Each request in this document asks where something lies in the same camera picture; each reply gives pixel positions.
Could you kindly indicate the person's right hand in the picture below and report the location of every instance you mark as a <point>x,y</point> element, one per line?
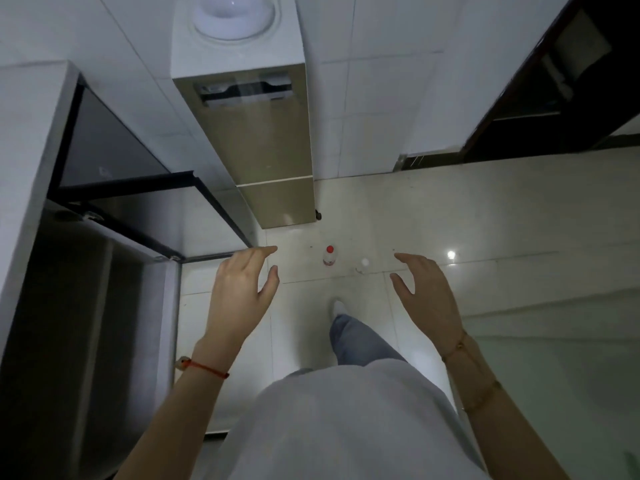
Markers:
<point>430,299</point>

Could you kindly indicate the person's left hand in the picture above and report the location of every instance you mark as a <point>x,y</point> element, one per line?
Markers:
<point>234,299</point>

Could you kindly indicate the person's left thumb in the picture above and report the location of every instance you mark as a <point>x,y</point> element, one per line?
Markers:
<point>270,285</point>

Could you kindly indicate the person's right thumb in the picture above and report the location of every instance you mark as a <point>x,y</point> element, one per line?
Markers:
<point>401,289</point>

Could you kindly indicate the person's left forearm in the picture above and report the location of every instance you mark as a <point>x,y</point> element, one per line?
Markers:
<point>175,419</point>

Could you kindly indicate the person's right forearm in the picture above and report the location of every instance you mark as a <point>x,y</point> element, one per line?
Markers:
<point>505,419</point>

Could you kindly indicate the white capped plastic bottle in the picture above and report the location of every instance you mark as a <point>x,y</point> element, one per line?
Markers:
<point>362,266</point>

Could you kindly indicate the person's white shoe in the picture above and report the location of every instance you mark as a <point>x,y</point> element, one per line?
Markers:
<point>338,307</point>

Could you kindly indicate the red capped plastic bottle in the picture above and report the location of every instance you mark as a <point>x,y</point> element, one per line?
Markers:
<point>329,255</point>

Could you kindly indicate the person's blue jeans leg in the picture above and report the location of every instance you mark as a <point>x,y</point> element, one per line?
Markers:
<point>357,342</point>

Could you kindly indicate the person's white shirt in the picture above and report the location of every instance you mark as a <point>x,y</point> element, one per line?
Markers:
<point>345,424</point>

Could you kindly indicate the open black cabinet door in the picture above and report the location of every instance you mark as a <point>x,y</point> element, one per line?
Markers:
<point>145,194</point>

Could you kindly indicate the gold water dispenser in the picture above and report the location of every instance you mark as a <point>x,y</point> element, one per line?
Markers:
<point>257,129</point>

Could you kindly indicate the grey kitchen cabinet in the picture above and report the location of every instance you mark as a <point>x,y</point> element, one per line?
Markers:
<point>60,274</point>

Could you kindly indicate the white water bottle top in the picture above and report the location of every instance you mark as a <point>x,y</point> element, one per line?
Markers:
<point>233,14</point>

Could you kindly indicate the dark wooden door frame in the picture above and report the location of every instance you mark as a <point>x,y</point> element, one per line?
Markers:
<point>550,79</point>

